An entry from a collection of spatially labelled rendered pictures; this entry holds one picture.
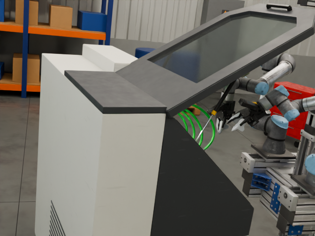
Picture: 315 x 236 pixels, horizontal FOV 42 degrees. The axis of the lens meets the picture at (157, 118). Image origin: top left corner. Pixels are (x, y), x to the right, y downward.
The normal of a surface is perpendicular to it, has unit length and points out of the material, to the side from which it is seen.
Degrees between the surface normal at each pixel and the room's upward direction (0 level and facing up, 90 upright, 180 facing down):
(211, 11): 90
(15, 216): 0
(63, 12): 90
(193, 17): 90
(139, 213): 90
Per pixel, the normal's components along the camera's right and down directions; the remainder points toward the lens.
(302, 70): 0.26, 0.30
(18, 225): 0.12, -0.95
